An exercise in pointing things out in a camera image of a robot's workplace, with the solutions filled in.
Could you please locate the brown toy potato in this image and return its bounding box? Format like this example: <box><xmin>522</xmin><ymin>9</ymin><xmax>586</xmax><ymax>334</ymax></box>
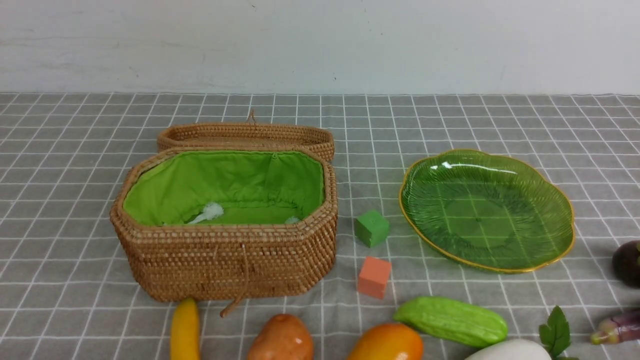
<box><xmin>246</xmin><ymin>313</ymin><xmax>314</xmax><ymax>360</ymax></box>

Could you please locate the orange toy mango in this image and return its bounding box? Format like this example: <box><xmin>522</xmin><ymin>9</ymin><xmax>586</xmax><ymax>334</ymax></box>
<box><xmin>346</xmin><ymin>323</ymin><xmax>425</xmax><ymax>360</ymax></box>

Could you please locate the green toy bitter gourd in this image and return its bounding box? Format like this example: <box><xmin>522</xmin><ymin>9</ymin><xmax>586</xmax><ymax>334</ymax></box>
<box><xmin>393</xmin><ymin>296</ymin><xmax>509</xmax><ymax>349</ymax></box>

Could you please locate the yellow toy banana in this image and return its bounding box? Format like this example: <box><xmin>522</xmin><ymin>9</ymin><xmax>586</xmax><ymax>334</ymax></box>
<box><xmin>170</xmin><ymin>298</ymin><xmax>201</xmax><ymax>360</ymax></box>

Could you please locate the white toy radish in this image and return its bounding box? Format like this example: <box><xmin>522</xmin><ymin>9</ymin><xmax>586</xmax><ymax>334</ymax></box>
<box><xmin>465</xmin><ymin>338</ymin><xmax>552</xmax><ymax>360</ymax></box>

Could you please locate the purple toy eggplant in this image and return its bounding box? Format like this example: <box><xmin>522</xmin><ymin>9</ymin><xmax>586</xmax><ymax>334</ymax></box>
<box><xmin>590</xmin><ymin>309</ymin><xmax>640</xmax><ymax>346</ymax></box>

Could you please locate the green foam cube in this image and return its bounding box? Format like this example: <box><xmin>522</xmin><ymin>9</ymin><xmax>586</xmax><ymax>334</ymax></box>
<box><xmin>354</xmin><ymin>209</ymin><xmax>390</xmax><ymax>248</ymax></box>

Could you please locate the woven rattan basket lid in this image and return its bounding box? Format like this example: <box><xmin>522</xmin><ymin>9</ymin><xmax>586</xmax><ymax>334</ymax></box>
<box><xmin>157</xmin><ymin>111</ymin><xmax>335</xmax><ymax>162</ymax></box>

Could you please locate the orange foam cube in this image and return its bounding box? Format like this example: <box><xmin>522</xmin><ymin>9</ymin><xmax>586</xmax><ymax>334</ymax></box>
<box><xmin>356</xmin><ymin>256</ymin><xmax>393</xmax><ymax>300</ymax></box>

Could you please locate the white fluffy tag in basket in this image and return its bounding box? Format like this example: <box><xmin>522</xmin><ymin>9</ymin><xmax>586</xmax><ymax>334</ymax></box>
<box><xmin>188</xmin><ymin>202</ymin><xmax>225</xmax><ymax>224</ymax></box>

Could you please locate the woven rattan basket green lining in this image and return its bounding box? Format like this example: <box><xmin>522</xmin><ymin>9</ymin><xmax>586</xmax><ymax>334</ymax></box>
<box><xmin>110</xmin><ymin>145</ymin><xmax>338</xmax><ymax>317</ymax></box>

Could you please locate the green glass leaf plate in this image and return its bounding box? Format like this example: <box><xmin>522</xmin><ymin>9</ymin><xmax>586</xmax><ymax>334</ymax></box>
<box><xmin>398</xmin><ymin>148</ymin><xmax>576</xmax><ymax>274</ymax></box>

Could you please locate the green radish leaf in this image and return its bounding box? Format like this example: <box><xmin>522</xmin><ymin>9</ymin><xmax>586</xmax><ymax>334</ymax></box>
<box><xmin>538</xmin><ymin>305</ymin><xmax>579</xmax><ymax>360</ymax></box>

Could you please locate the dark purple mangosteen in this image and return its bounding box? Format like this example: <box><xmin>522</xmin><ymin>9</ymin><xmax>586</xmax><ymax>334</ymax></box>
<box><xmin>611</xmin><ymin>240</ymin><xmax>640</xmax><ymax>289</ymax></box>

